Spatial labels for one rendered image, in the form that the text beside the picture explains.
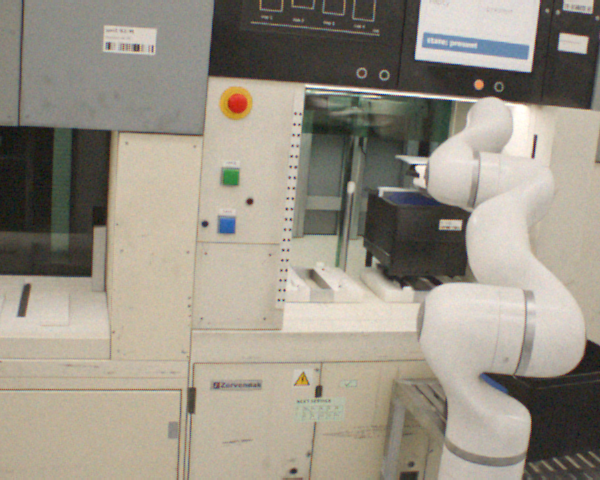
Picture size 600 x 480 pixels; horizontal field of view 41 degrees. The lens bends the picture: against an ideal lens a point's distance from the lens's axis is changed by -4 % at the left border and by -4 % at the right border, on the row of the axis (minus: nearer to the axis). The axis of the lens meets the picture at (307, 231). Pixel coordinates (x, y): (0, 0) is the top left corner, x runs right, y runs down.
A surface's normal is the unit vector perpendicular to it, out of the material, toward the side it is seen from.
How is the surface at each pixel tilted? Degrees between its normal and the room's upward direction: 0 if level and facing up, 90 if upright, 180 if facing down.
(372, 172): 90
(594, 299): 90
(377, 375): 90
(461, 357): 94
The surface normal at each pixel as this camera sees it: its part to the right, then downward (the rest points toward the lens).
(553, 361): -0.01, 0.51
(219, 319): 0.25, 0.24
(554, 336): 0.03, -0.08
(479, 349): -0.09, 0.32
